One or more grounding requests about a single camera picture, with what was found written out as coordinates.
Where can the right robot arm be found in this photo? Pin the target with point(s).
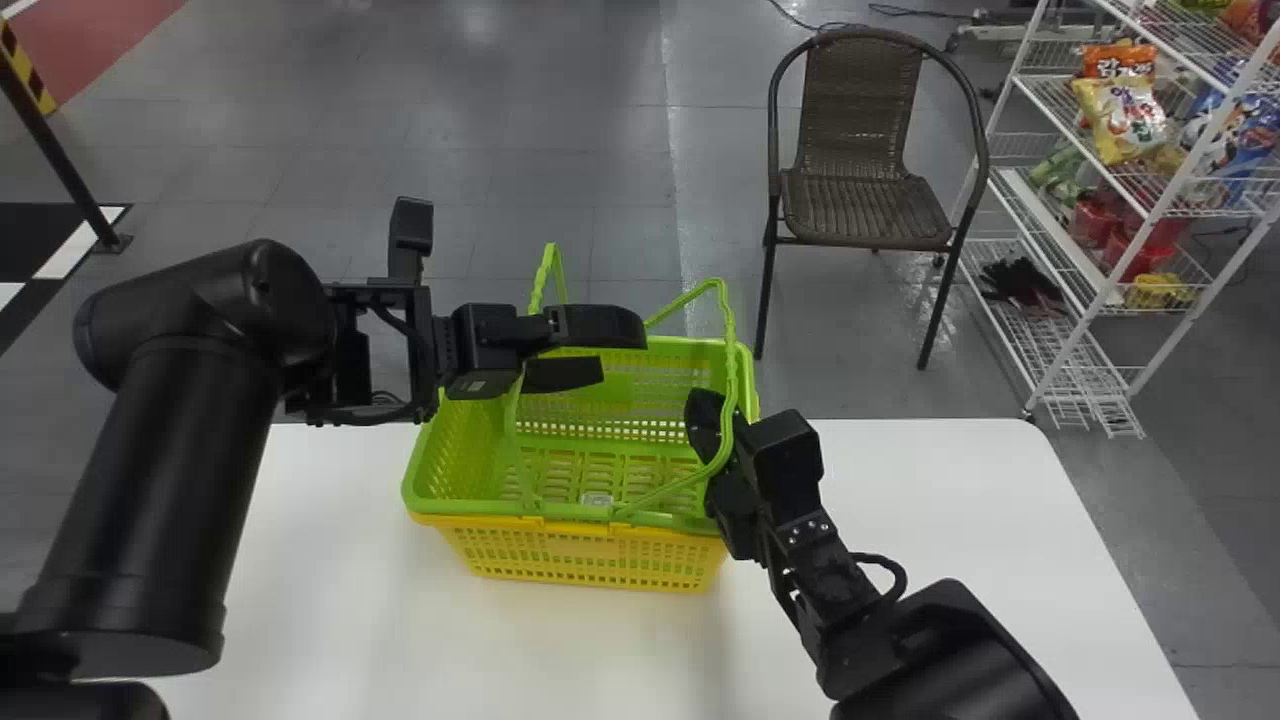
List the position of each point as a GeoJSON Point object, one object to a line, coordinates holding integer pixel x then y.
{"type": "Point", "coordinates": [930, 650]}

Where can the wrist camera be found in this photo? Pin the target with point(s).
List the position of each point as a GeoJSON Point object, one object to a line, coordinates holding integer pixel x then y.
{"type": "Point", "coordinates": [783, 462]}
{"type": "Point", "coordinates": [410, 225]}

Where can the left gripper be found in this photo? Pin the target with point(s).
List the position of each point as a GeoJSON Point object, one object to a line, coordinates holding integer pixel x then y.
{"type": "Point", "coordinates": [482, 345]}

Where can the orange snack packet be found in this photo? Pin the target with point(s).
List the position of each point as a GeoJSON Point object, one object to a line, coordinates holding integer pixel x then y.
{"type": "Point", "coordinates": [1118, 60]}

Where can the red snack packet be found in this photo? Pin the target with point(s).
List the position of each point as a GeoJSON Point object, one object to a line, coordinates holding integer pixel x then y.
{"type": "Point", "coordinates": [1125, 240]}

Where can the blue snack packet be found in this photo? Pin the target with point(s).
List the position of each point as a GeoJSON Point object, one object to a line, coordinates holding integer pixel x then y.
{"type": "Point", "coordinates": [1235, 135]}

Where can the small yellow snack packet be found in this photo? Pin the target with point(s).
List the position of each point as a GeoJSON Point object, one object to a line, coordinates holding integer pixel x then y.
{"type": "Point", "coordinates": [1158, 291]}

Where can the brown wicker chair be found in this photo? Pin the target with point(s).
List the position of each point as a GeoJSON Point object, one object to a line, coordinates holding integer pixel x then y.
{"type": "Point", "coordinates": [860, 200]}

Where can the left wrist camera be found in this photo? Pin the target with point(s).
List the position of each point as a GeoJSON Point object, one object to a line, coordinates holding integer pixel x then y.
{"type": "Point", "coordinates": [410, 225]}

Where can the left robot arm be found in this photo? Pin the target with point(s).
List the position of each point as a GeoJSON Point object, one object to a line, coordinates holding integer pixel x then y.
{"type": "Point", "coordinates": [170, 470]}

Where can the green basket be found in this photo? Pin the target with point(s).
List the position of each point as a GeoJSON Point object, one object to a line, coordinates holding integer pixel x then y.
{"type": "Point", "coordinates": [640, 385]}

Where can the green snack packet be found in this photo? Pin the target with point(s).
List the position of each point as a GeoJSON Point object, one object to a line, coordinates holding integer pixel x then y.
{"type": "Point", "coordinates": [1062, 172]}

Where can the yellow basket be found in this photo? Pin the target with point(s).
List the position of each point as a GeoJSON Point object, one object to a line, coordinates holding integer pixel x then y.
{"type": "Point", "coordinates": [580, 560]}

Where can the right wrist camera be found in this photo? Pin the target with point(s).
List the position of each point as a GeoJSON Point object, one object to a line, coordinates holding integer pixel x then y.
{"type": "Point", "coordinates": [783, 462]}

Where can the striped post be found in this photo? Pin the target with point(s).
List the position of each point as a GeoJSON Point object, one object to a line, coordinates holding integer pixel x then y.
{"type": "Point", "coordinates": [45, 130]}

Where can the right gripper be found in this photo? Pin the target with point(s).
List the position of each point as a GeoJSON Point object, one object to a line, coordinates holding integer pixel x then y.
{"type": "Point", "coordinates": [742, 520]}

